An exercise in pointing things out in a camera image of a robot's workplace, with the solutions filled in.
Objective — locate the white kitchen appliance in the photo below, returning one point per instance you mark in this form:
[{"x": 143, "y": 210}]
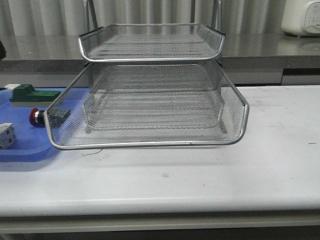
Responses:
[{"x": 301, "y": 18}]

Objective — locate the silver mesh tray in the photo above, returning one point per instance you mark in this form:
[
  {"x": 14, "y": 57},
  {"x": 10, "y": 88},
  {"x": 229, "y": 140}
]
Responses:
[
  {"x": 165, "y": 76},
  {"x": 125, "y": 111},
  {"x": 151, "y": 43}
]

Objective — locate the white terminal block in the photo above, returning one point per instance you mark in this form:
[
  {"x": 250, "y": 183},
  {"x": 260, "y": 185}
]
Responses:
[{"x": 7, "y": 135}]

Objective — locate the silver metal rack frame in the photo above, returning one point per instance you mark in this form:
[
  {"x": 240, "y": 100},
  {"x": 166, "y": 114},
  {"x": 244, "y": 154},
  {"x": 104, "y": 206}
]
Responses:
[{"x": 90, "y": 18}]

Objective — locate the red emergency stop push button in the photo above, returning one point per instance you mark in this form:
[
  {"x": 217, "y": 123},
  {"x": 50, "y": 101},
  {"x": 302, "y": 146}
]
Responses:
[{"x": 38, "y": 117}]

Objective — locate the grey stone counter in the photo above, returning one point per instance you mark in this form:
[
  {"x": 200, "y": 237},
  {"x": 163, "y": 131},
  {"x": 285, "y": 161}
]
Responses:
[{"x": 252, "y": 59}]

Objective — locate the blue plastic tray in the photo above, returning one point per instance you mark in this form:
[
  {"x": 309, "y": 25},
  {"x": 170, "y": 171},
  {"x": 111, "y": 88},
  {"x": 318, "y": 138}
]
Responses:
[{"x": 35, "y": 141}]

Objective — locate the thin wire scrap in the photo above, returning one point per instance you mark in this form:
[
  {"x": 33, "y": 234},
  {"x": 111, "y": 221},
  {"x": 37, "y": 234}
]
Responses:
[{"x": 94, "y": 152}]

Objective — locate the silver mesh bottom tray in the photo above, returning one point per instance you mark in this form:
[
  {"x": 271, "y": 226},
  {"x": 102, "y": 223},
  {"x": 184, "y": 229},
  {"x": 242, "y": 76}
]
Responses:
[{"x": 125, "y": 111}]

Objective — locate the silver mesh top tray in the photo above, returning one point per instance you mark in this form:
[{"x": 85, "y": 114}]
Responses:
[{"x": 151, "y": 43}]

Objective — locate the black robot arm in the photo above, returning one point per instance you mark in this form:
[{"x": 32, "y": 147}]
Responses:
[{"x": 3, "y": 52}]

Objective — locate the green electrical module block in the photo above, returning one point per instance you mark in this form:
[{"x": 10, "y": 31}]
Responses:
[{"x": 25, "y": 95}]

